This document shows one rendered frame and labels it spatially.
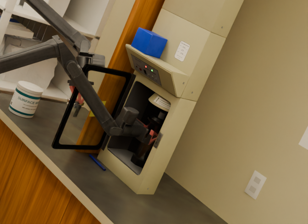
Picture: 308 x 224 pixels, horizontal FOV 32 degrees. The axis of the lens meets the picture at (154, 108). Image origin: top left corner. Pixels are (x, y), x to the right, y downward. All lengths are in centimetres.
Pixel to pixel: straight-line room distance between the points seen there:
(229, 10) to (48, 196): 111
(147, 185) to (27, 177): 56
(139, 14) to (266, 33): 61
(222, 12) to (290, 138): 64
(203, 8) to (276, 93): 53
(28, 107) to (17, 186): 40
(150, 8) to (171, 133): 58
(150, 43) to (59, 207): 79
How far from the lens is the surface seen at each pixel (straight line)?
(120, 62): 245
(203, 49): 221
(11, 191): 264
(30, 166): 252
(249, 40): 262
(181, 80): 219
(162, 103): 234
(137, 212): 220
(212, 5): 224
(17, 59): 198
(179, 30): 232
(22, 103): 270
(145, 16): 245
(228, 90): 263
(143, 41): 229
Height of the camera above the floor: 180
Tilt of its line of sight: 12 degrees down
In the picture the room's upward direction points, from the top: 24 degrees clockwise
